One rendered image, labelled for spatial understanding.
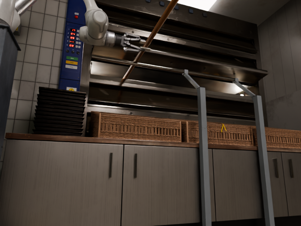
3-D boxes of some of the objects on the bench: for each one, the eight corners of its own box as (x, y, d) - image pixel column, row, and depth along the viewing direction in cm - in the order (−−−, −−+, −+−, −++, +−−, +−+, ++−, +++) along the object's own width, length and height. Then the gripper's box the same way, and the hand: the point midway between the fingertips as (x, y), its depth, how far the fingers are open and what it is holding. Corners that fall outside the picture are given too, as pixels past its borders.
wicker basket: (87, 145, 179) (90, 110, 185) (155, 149, 198) (155, 117, 205) (96, 138, 134) (99, 92, 141) (183, 143, 154) (182, 102, 160)
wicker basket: (219, 151, 219) (217, 122, 225) (266, 153, 237) (264, 126, 243) (259, 147, 174) (255, 111, 181) (313, 149, 192) (308, 117, 199)
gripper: (113, 31, 151) (148, 38, 159) (112, 55, 147) (148, 61, 155) (116, 24, 144) (152, 32, 152) (114, 49, 140) (152, 56, 148)
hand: (145, 45), depth 152 cm, fingers open, 4 cm apart
